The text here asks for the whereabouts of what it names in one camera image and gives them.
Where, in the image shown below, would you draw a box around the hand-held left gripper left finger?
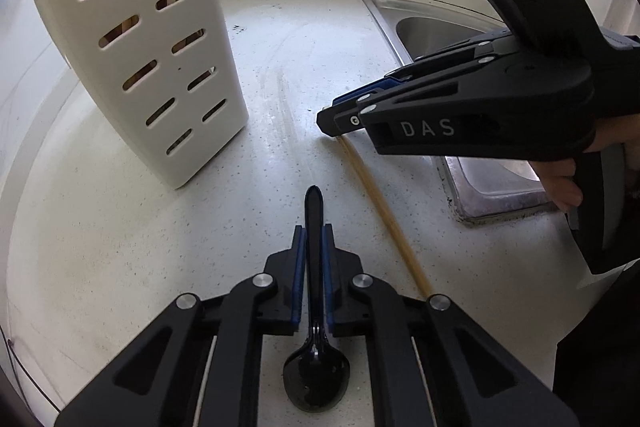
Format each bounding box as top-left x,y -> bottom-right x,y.
54,226 -> 308,427

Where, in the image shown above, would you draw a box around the black plastic spoon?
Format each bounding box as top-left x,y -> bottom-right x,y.
282,185 -> 351,413

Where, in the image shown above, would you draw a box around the stainless steel sink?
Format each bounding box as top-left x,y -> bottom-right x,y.
360,0 -> 561,224

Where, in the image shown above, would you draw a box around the black cable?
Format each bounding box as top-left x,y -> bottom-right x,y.
0,327 -> 58,410

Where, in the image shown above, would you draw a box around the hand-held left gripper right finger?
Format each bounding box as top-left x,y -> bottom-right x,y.
322,222 -> 581,427

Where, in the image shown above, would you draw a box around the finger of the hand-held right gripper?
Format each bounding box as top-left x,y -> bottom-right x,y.
331,31 -> 522,102
316,73 -> 461,138

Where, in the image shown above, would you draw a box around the person's dark clothing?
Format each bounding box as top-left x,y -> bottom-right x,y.
552,257 -> 640,427

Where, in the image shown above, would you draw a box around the person's right hand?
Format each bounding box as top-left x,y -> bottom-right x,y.
532,113 -> 640,214

